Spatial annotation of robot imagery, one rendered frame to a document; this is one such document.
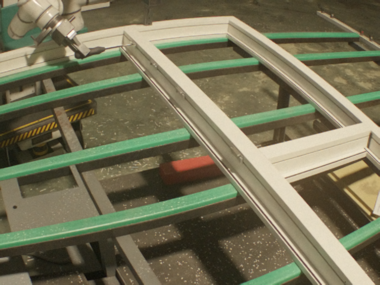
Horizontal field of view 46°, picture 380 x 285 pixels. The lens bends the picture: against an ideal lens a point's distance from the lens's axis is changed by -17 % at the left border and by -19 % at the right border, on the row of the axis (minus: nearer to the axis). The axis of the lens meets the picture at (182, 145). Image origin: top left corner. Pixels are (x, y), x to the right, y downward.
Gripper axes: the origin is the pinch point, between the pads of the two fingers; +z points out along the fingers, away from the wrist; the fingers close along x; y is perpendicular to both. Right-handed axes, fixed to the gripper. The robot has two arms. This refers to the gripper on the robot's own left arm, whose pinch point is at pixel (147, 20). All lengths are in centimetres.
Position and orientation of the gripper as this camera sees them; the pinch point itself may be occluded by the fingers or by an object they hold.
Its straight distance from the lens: 181.4
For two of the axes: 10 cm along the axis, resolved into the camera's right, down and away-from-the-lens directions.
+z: -0.5, 8.4, 5.5
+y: 9.1, -1.9, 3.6
